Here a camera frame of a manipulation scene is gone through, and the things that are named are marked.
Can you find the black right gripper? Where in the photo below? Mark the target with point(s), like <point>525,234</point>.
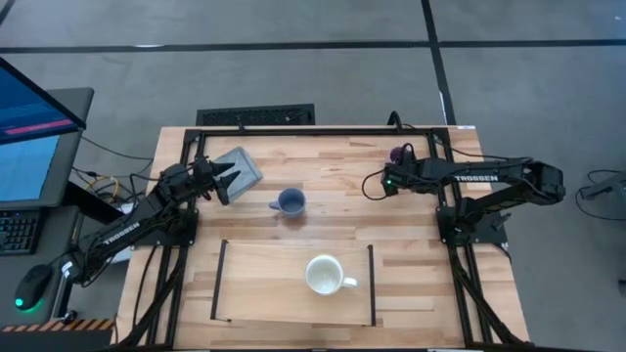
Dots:
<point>406,176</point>

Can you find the black monitor stand base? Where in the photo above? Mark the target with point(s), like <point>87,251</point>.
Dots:
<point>93,203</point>

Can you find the black computer mouse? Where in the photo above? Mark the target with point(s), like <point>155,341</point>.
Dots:
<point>34,283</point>

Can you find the white mug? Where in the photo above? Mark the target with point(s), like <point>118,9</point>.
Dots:
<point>323,275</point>

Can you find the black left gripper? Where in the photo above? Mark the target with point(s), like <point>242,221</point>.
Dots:
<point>203,173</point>

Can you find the upright computer monitor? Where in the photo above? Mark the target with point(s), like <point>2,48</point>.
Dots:
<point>29,166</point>

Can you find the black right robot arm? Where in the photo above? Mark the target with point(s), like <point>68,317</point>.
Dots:
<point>489,177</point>

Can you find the tilted computer monitor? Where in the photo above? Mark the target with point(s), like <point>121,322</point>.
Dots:
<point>29,107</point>

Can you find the black keyboard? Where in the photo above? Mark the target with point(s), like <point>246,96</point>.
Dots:
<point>19,232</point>

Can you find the blue-grey mug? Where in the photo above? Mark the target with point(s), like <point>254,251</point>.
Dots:
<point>292,203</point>

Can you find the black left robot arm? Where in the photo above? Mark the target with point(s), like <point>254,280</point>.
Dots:
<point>122,232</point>

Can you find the pale purple ribbed mug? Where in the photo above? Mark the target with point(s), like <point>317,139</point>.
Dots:
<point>394,155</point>

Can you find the black floor vent grate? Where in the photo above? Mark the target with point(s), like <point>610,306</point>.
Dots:
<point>254,115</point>

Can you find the grey square plate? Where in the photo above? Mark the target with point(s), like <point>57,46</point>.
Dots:
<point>243,168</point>

